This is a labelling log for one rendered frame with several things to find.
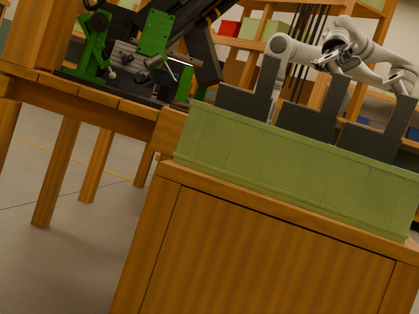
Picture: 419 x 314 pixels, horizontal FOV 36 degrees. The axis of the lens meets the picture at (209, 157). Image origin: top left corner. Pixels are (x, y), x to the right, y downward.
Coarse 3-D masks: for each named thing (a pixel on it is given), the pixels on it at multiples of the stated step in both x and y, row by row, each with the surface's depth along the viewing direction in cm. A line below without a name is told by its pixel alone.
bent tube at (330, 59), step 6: (330, 54) 164; (336, 54) 161; (324, 60) 162; (330, 60) 162; (330, 66) 163; (336, 66) 163; (330, 72) 164; (342, 72) 164; (348, 90) 166; (342, 102) 167; (342, 108) 168
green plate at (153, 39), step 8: (152, 8) 275; (152, 16) 274; (160, 16) 275; (168, 16) 275; (152, 24) 274; (160, 24) 274; (168, 24) 275; (144, 32) 273; (152, 32) 273; (160, 32) 274; (168, 32) 274; (144, 40) 272; (152, 40) 273; (160, 40) 273; (144, 48) 272; (152, 48) 272; (160, 48) 273
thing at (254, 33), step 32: (256, 0) 605; (288, 0) 562; (320, 0) 525; (352, 0) 504; (224, 32) 653; (256, 32) 600; (288, 32) 550; (320, 32) 516; (384, 32) 528; (224, 64) 648; (288, 64) 619; (192, 96) 690; (288, 96) 549; (320, 96) 511; (352, 96) 536
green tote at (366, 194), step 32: (192, 128) 162; (224, 128) 161; (256, 128) 159; (192, 160) 162; (224, 160) 160; (256, 160) 159; (288, 160) 158; (320, 160) 156; (352, 160) 155; (288, 192) 158; (320, 192) 156; (352, 192) 155; (384, 192) 153; (416, 192) 152; (352, 224) 155; (384, 224) 153
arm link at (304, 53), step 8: (296, 40) 223; (296, 48) 222; (304, 48) 221; (312, 48) 220; (320, 48) 217; (296, 56) 223; (304, 56) 221; (312, 56) 218; (304, 64) 222; (328, 72) 215
